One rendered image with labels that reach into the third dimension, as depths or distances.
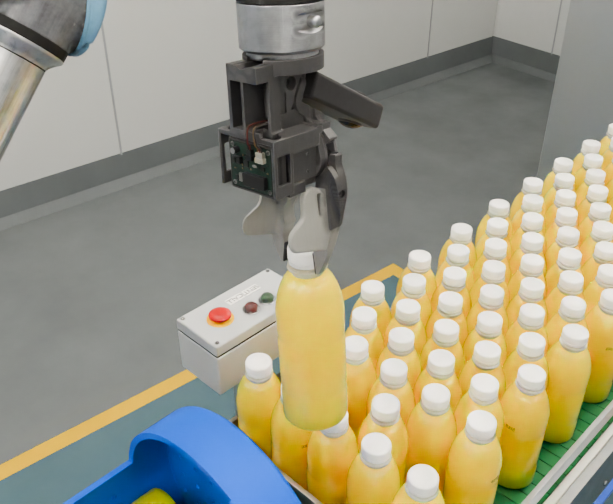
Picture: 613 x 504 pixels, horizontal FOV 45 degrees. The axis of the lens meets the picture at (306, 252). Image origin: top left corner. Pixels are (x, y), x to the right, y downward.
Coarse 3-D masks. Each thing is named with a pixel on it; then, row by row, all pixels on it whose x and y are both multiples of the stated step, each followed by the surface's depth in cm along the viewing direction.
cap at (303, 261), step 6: (288, 246) 74; (288, 252) 74; (306, 252) 73; (312, 252) 73; (288, 258) 74; (294, 258) 73; (300, 258) 73; (306, 258) 73; (312, 258) 73; (294, 264) 74; (300, 264) 73; (306, 264) 73; (312, 264) 73
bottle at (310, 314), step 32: (288, 288) 75; (320, 288) 74; (288, 320) 75; (320, 320) 75; (288, 352) 77; (320, 352) 76; (288, 384) 79; (320, 384) 78; (288, 416) 82; (320, 416) 80
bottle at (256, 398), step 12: (240, 384) 110; (252, 384) 109; (264, 384) 109; (276, 384) 110; (240, 396) 110; (252, 396) 108; (264, 396) 108; (276, 396) 109; (240, 408) 110; (252, 408) 109; (264, 408) 109; (240, 420) 112; (252, 420) 110; (264, 420) 110; (252, 432) 111; (264, 432) 111; (264, 444) 113
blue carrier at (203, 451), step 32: (192, 416) 84; (160, 448) 95; (192, 448) 79; (224, 448) 79; (256, 448) 79; (128, 480) 93; (160, 480) 97; (192, 480) 95; (224, 480) 76; (256, 480) 77
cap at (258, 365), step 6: (252, 354) 109; (258, 354) 109; (264, 354) 109; (246, 360) 108; (252, 360) 108; (258, 360) 108; (264, 360) 108; (270, 360) 108; (246, 366) 108; (252, 366) 107; (258, 366) 107; (264, 366) 107; (270, 366) 108; (252, 372) 107; (258, 372) 107; (264, 372) 107; (270, 372) 108; (258, 378) 108
